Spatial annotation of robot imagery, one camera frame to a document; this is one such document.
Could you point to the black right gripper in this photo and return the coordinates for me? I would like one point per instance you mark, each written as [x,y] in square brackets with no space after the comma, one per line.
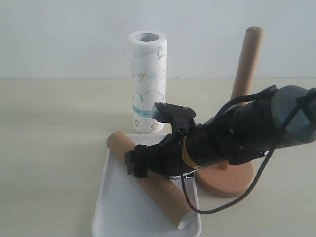
[179,153]

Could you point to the brown cardboard tube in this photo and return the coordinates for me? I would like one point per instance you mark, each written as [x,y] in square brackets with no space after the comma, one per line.
[165,194]

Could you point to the white printed paper towel roll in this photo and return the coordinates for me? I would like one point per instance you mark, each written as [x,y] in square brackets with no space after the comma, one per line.
[148,59]

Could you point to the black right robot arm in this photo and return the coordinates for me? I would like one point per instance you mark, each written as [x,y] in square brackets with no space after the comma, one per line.
[244,129]

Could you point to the wooden paper towel holder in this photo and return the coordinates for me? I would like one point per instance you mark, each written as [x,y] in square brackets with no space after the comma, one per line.
[223,180]

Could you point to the white rectangular tray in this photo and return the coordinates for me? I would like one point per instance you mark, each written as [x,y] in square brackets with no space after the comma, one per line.
[123,209]

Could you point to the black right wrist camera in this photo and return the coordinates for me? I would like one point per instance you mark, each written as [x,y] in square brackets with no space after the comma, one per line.
[181,118]

